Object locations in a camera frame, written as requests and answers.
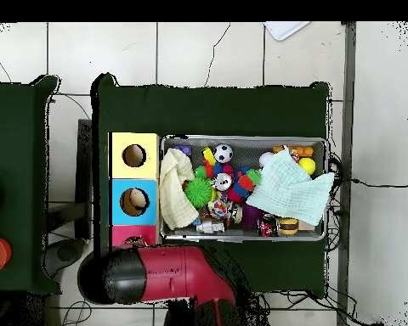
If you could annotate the cream waffle cloth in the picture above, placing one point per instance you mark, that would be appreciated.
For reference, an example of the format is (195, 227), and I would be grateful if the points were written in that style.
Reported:
(173, 197)

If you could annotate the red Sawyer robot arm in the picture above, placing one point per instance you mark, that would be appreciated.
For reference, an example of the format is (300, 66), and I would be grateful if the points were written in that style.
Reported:
(176, 271)

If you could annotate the wooden box with three holes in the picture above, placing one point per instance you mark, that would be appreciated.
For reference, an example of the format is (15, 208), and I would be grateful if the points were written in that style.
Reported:
(122, 203)

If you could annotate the green spiky ball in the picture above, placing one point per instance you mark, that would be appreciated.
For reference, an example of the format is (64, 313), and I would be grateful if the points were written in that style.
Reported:
(199, 193)

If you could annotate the black and white soccer ball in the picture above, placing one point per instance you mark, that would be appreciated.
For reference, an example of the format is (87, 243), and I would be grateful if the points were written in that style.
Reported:
(223, 153)

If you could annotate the multicolour spiky caterpillar toy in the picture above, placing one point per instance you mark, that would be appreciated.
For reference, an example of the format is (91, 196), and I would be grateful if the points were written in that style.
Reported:
(246, 183)

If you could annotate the dark green table cloth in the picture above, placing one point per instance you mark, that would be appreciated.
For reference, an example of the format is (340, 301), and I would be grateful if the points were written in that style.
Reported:
(224, 108)
(17, 136)

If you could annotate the crushed red can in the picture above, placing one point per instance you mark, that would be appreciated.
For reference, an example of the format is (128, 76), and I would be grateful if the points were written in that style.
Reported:
(268, 227)

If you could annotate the mint green waffle cloth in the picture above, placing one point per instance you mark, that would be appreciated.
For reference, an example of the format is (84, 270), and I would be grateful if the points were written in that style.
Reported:
(289, 193)

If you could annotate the toy hamburger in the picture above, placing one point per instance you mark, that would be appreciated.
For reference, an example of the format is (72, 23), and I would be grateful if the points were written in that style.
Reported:
(288, 227)

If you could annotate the yellow ball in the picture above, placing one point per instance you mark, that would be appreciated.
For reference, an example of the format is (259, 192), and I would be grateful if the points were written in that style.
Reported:
(307, 166)

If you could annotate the white tray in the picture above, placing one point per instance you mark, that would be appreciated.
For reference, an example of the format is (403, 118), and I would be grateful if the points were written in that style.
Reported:
(285, 30)

